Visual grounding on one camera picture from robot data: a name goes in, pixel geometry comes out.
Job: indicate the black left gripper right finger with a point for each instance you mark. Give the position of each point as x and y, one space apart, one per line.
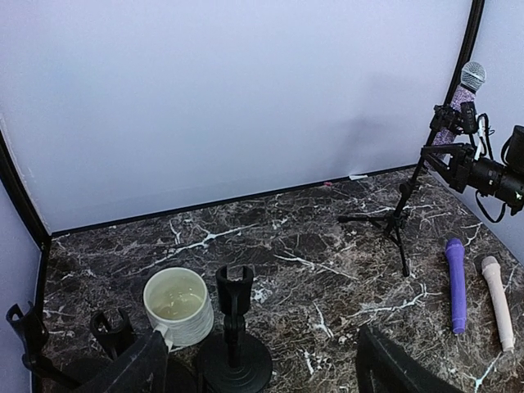
383 366

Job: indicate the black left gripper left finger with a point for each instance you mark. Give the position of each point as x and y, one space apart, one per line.
147 357

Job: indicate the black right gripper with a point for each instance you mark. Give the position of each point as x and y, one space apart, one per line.
453 162

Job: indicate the black round-base blue mic stand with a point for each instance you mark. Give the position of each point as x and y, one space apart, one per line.
114 339

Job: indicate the silver glitter microphone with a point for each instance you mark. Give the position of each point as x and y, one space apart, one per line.
454 125

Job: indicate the black tripod mic stand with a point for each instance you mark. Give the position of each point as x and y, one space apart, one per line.
392 223

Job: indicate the black round-base purple mic stand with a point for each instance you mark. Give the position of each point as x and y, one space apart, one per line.
234 360

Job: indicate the purple toy microphone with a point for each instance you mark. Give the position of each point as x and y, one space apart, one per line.
454 253

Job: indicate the black round-base orange mic stand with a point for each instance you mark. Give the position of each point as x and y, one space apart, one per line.
34 336

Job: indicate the pink toy microphone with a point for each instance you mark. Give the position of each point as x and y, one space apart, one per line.
490 269

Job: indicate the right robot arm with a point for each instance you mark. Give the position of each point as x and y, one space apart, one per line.
504 180

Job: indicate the cream ceramic mug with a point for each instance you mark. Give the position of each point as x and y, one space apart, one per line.
178 306

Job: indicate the black right corner post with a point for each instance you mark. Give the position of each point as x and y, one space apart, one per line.
467 46

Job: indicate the black corner post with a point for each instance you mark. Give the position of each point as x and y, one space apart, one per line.
25 245
467 46

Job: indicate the black left corner post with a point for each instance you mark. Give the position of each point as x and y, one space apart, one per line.
25 245

